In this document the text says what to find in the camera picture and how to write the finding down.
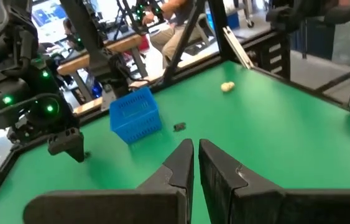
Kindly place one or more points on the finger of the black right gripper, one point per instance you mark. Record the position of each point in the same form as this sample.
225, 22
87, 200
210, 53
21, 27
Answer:
67, 143

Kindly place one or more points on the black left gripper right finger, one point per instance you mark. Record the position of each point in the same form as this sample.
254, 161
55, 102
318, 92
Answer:
221, 180

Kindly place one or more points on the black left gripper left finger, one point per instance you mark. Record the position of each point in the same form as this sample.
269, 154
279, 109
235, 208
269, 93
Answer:
177, 174

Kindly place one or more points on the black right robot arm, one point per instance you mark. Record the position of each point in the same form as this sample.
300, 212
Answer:
7, 93

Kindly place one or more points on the black plastic spider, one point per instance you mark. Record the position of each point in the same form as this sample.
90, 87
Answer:
179, 126

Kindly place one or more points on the green table mat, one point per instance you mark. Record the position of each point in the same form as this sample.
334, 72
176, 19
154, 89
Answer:
255, 130

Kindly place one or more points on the wooden background table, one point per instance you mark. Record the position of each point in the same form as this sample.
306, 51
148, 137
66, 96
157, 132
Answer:
78, 62

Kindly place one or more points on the blue plastic basket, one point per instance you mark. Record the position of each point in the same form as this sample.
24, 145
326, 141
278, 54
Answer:
134, 115

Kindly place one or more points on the white plastic skull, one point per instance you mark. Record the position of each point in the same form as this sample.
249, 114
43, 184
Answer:
227, 86

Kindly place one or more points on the person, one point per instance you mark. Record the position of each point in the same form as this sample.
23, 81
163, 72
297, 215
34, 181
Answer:
69, 31
171, 34

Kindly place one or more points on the silver metal bar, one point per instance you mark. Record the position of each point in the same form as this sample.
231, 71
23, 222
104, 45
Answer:
238, 48

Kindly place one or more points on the black vented box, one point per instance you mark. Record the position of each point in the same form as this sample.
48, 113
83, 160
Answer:
271, 56

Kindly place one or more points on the blue storage bin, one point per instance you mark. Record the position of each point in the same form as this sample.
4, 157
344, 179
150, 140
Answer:
233, 19

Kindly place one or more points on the black office chair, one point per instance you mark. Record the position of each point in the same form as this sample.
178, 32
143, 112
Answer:
311, 14

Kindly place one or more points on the black table frame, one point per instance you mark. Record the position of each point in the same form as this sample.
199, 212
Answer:
218, 31

